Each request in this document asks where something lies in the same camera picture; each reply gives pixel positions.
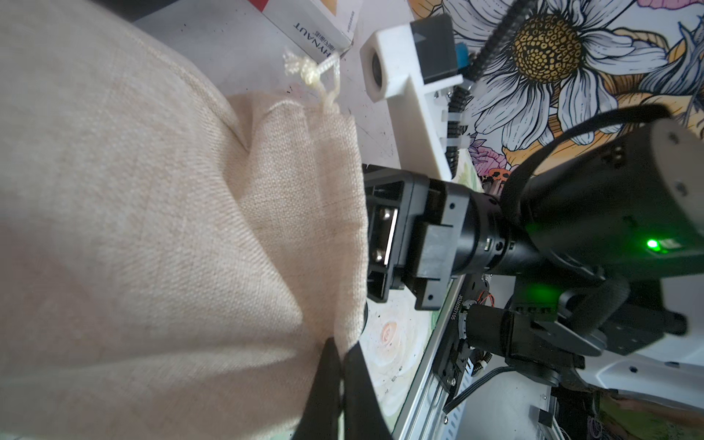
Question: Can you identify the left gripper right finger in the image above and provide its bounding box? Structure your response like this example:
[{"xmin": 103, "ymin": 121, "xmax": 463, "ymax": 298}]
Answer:
[{"xmin": 343, "ymin": 344, "xmax": 392, "ymax": 440}]

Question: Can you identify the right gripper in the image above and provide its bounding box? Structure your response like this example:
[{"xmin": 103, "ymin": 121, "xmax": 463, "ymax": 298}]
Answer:
[{"xmin": 362, "ymin": 165, "xmax": 542, "ymax": 311}]

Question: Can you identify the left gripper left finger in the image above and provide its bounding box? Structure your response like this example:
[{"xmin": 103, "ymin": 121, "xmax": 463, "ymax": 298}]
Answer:
[{"xmin": 293, "ymin": 338, "xmax": 342, "ymax": 440}]

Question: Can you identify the beige cloth bag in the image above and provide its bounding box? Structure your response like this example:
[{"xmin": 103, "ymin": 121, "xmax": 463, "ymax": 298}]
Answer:
[{"xmin": 1, "ymin": 1, "xmax": 368, "ymax": 439}]

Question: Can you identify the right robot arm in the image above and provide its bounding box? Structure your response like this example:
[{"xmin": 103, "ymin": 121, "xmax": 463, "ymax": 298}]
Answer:
[{"xmin": 364, "ymin": 118, "xmax": 703, "ymax": 411}]

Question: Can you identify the red white bandage box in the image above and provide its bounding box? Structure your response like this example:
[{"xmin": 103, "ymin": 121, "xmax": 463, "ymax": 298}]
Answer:
[{"xmin": 249, "ymin": 0, "xmax": 363, "ymax": 62}]

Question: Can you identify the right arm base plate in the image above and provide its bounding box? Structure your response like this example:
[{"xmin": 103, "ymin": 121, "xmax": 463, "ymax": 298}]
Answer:
[{"xmin": 431, "ymin": 275, "xmax": 489, "ymax": 398}]

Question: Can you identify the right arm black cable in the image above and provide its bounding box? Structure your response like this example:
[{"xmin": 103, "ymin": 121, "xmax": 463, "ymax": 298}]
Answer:
[{"xmin": 444, "ymin": 0, "xmax": 543, "ymax": 177}]

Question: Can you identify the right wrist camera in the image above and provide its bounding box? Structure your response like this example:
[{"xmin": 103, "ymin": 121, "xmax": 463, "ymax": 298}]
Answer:
[{"xmin": 360, "ymin": 15, "xmax": 469, "ymax": 182}]

